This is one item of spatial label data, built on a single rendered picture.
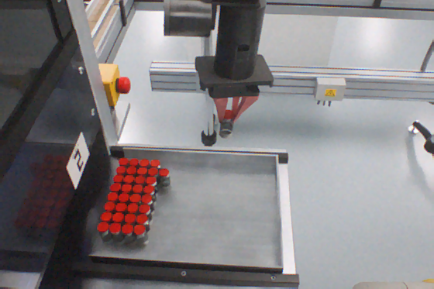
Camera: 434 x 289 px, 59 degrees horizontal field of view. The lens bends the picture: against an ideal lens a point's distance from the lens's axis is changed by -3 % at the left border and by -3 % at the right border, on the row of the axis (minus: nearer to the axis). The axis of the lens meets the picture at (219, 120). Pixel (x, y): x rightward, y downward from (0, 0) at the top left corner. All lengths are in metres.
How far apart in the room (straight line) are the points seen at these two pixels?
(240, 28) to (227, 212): 0.42
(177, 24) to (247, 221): 0.45
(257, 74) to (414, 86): 1.38
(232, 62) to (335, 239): 1.43
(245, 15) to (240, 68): 0.08
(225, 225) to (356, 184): 1.35
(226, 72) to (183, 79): 1.21
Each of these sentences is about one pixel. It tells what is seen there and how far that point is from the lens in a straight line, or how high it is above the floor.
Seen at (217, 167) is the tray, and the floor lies 0.88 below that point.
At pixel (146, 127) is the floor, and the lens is 2.26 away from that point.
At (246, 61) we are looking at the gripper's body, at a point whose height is 1.26.
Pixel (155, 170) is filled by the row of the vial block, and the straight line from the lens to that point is 0.82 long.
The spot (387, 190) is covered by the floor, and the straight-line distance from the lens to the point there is 2.10.
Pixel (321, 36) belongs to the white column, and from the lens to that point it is 2.32.
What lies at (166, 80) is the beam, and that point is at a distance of 1.75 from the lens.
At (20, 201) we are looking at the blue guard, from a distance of 0.58.
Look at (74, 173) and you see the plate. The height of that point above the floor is 1.02.
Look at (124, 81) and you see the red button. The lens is 0.91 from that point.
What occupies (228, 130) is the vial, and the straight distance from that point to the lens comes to 0.62.
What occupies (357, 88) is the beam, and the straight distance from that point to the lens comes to 1.82.
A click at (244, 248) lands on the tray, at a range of 0.76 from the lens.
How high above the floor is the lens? 1.55
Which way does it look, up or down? 43 degrees down
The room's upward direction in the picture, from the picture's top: straight up
